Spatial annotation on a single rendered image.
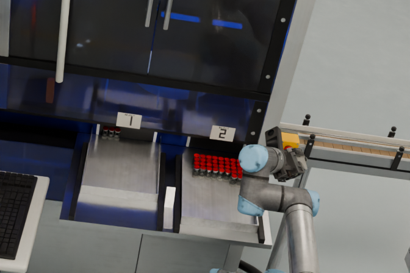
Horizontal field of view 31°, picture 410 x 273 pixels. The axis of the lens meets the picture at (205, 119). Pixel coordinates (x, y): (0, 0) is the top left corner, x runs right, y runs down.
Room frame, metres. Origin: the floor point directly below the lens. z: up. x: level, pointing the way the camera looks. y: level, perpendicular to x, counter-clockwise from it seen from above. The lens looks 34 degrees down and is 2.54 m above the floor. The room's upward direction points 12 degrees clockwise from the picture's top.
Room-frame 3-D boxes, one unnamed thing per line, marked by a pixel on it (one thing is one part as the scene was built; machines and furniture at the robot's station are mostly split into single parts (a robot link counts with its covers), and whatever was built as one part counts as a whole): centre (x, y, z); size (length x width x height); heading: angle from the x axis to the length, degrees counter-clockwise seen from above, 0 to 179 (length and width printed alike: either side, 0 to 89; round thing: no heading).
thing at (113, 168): (2.08, 0.25, 0.90); 0.34 x 0.26 x 0.04; 8
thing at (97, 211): (2.04, 0.07, 0.87); 0.70 x 0.48 x 0.02; 98
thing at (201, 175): (2.13, -0.09, 0.90); 0.18 x 0.02 x 0.05; 98
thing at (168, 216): (1.89, 0.05, 0.91); 0.14 x 0.03 x 0.06; 8
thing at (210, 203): (2.04, -0.10, 0.90); 0.34 x 0.26 x 0.04; 8
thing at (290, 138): (2.28, -0.32, 0.99); 0.08 x 0.07 x 0.07; 8
